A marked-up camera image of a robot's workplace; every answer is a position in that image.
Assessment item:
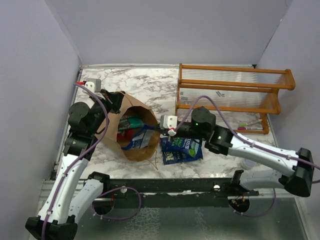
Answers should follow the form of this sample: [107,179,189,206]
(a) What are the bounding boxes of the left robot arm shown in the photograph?
[25,89,125,240]

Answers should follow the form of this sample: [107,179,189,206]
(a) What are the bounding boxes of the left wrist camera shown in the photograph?
[83,78,102,93]

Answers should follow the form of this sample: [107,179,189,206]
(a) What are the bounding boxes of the blue white snack bag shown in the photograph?
[121,125,155,150]

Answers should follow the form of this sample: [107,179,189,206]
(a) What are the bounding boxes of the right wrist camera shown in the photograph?
[159,115,178,136]

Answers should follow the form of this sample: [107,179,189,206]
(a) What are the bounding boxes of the green marker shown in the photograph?
[239,118,263,127]

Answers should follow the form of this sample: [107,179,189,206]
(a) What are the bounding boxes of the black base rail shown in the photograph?
[88,171,259,209]

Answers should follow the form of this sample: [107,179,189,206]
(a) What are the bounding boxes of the pink marker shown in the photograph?
[237,126,263,131]

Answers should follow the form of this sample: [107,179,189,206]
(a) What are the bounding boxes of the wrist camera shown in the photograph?
[159,115,178,136]
[83,78,102,93]

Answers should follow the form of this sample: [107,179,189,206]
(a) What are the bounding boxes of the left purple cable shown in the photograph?
[41,81,143,240]

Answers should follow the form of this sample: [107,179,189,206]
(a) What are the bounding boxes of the purple cable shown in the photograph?
[174,95,320,218]
[41,81,143,240]

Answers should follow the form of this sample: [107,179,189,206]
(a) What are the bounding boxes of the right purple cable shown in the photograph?
[174,95,320,218]

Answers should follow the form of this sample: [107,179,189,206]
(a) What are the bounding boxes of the brown paper bag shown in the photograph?
[95,93,160,162]

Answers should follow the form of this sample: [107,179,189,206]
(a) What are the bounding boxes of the staple strip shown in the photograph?
[179,91,191,105]
[216,91,225,97]

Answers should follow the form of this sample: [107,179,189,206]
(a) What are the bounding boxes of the teal snack packet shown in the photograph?
[118,115,144,131]

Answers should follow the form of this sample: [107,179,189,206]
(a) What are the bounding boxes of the wooden shelf rack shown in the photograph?
[175,63,296,135]

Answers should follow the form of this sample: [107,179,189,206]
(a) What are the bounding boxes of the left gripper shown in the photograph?
[89,88,125,135]

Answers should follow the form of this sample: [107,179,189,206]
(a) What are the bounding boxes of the Kettle sea salt vinegar chips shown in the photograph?
[160,137,203,165]

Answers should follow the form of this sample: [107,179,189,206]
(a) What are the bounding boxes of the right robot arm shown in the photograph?
[159,106,314,197]

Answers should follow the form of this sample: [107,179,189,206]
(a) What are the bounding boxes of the red snack packet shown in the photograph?
[117,128,137,141]

